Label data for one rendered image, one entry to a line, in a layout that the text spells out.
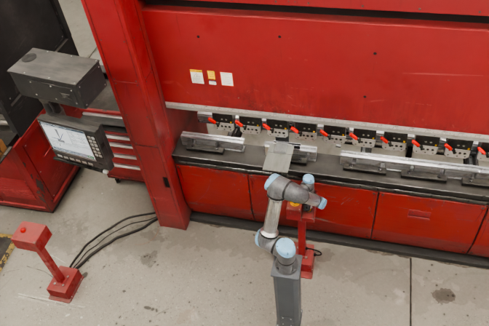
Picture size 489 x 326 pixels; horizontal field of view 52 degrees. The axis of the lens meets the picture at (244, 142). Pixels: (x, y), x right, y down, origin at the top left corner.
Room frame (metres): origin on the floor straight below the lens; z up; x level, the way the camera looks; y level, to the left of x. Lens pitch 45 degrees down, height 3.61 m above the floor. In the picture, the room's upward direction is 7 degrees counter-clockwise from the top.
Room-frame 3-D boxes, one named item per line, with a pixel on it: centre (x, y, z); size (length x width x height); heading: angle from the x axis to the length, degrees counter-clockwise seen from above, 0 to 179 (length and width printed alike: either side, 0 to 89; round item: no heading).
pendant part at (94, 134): (2.41, 1.07, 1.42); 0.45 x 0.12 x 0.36; 63
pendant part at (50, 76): (2.51, 1.08, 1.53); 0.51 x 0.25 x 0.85; 63
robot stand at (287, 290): (1.69, -0.17, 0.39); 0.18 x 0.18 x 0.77; 72
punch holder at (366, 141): (2.37, -0.82, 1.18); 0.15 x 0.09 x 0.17; 71
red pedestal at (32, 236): (2.19, 1.60, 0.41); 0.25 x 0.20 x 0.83; 161
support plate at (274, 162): (2.42, -0.23, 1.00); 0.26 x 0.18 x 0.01; 161
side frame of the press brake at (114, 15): (3.05, 0.58, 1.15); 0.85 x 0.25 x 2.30; 161
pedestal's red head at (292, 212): (2.17, -0.35, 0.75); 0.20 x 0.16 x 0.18; 72
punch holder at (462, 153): (2.17, -1.39, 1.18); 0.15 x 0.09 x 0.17; 71
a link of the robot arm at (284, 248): (1.69, -0.17, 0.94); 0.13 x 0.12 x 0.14; 48
